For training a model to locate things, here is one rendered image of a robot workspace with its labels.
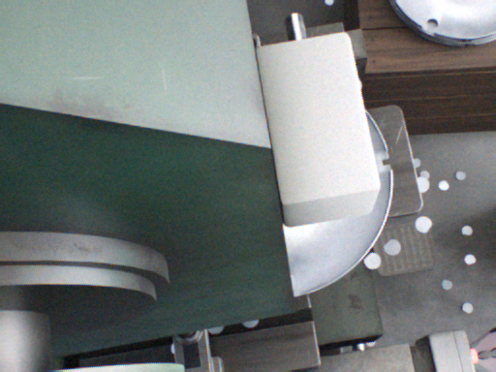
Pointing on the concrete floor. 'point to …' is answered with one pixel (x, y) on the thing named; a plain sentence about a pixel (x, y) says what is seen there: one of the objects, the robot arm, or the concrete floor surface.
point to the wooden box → (423, 74)
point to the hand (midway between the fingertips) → (470, 356)
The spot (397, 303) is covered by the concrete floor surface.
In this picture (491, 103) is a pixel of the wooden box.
